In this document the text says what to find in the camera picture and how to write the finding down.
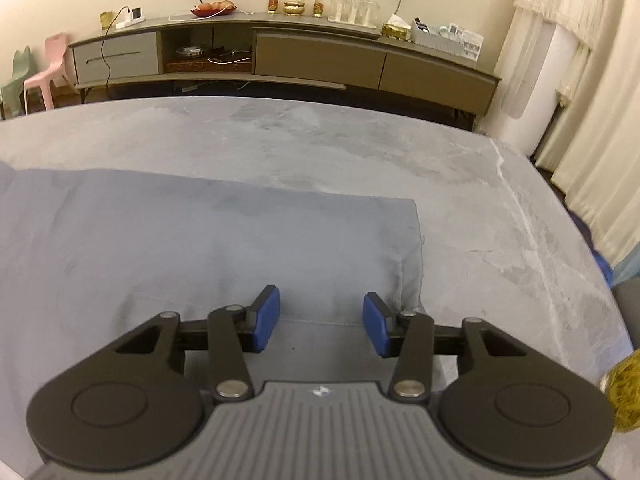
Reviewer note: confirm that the clear glass cups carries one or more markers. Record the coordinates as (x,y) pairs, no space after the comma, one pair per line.
(362,13)

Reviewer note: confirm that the grey blue garment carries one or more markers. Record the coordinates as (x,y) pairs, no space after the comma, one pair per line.
(88,255)

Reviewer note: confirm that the golden censer ornament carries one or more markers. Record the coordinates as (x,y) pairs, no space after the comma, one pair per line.
(294,7)

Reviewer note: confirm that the white power strip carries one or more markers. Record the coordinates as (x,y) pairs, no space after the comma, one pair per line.
(131,17)

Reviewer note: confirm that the pink plastic chair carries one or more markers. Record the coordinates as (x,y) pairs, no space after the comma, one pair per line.
(55,48)

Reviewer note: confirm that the glass of yellow tea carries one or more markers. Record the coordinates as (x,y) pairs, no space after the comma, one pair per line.
(621,386)

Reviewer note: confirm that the green plastic chair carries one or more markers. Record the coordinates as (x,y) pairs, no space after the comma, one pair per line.
(12,93)

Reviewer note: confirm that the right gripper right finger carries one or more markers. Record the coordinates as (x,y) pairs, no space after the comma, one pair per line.
(408,337)

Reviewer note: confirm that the red fruit plate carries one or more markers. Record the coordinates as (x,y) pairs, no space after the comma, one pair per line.
(212,9)

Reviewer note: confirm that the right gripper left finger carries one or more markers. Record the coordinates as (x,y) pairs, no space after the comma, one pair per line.
(233,331)

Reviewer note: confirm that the long TV cabinet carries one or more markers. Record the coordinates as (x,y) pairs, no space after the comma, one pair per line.
(279,49)

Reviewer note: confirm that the white curtain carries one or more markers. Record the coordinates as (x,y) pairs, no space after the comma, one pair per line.
(569,97)

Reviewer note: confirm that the golden tissue box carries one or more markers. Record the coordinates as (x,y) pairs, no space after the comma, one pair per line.
(396,28)

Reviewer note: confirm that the white storage basket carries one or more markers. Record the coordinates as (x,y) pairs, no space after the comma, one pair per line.
(451,39)

